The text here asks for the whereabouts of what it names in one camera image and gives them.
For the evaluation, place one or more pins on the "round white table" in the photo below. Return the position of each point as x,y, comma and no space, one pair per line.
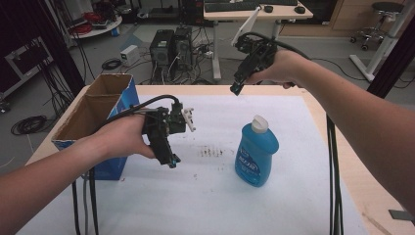
104,29

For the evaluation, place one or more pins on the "white power strip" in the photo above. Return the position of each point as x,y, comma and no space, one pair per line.
208,54

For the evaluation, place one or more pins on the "person's right hand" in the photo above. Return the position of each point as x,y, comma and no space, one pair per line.
287,68

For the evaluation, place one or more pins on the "person's left hand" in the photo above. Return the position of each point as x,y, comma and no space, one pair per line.
124,137

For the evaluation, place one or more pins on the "blue cardboard box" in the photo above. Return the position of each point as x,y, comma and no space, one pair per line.
125,98

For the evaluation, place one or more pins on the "black framed rack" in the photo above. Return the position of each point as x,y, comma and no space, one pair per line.
26,63

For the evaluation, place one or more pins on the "black swivel stool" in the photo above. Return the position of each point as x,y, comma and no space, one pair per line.
386,8

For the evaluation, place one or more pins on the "blue detergent bottle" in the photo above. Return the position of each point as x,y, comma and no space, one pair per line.
254,156

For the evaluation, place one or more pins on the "black computer mouse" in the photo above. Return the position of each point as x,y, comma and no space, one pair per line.
268,9
299,9

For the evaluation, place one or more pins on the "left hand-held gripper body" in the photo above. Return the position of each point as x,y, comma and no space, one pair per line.
163,125

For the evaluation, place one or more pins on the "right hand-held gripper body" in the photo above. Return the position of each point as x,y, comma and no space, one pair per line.
257,54

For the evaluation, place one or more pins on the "black keyboard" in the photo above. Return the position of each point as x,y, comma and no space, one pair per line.
231,6

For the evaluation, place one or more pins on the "dark curtain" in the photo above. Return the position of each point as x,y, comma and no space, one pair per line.
62,49
394,65

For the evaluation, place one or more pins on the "wooden desk with white legs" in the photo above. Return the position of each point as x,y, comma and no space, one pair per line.
261,15

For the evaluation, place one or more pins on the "grey tape strip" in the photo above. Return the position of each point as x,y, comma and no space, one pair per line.
400,215

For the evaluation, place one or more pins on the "black computer tower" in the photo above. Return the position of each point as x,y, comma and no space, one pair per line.
161,49
183,45

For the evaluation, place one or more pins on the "small white device box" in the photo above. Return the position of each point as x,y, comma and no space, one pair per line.
129,55

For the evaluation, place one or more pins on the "white metal stand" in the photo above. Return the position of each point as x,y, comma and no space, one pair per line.
381,49

